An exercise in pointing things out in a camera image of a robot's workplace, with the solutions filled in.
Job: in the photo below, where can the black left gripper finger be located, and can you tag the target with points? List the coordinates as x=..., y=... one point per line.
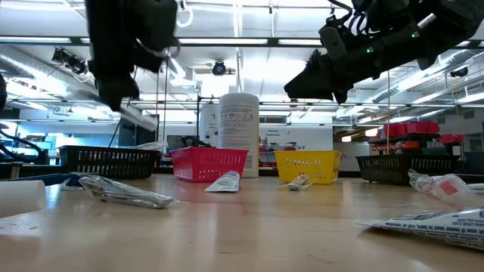
x=111, y=94
x=133, y=88

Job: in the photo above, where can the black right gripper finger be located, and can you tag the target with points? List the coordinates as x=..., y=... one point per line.
x=317, y=83
x=317, y=57

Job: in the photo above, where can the clear teal white toothbrush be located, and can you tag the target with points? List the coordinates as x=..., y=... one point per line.
x=151, y=145

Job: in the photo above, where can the small clear packet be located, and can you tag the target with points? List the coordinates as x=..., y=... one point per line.
x=300, y=183

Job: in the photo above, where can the blue packet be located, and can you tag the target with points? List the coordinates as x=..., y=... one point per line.
x=53, y=178

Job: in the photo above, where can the white toothpaste tube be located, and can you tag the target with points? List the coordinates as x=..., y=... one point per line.
x=227, y=182
x=442, y=226

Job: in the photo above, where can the white cylinder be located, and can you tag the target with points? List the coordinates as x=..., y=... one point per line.
x=19, y=198

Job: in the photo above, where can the clear red-label item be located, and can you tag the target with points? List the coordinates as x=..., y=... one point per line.
x=442, y=187

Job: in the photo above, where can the black computer monitor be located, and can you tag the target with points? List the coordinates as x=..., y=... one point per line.
x=138, y=138

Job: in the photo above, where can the black plastic basket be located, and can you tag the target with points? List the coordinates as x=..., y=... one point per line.
x=408, y=170
x=109, y=162

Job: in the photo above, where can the black ceiling fixture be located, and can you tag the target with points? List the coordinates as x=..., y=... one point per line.
x=458, y=72

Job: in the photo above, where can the yellow plastic basket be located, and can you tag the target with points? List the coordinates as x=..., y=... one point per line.
x=308, y=166

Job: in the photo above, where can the metal shelf with red bins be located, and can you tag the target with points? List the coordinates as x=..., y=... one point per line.
x=416, y=130

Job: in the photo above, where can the white wipes canister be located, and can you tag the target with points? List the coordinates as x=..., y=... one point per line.
x=239, y=124

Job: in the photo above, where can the red plastic basket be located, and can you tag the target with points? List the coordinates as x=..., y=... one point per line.
x=208, y=164

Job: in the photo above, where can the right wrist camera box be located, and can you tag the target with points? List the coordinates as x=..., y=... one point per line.
x=332, y=41

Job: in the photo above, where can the black ceiling camera rig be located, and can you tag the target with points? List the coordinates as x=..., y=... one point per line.
x=70, y=62

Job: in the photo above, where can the black round ceiling camera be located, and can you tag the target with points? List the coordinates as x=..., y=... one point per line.
x=219, y=68

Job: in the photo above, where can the black aluminium table frame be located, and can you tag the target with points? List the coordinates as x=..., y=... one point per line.
x=165, y=170

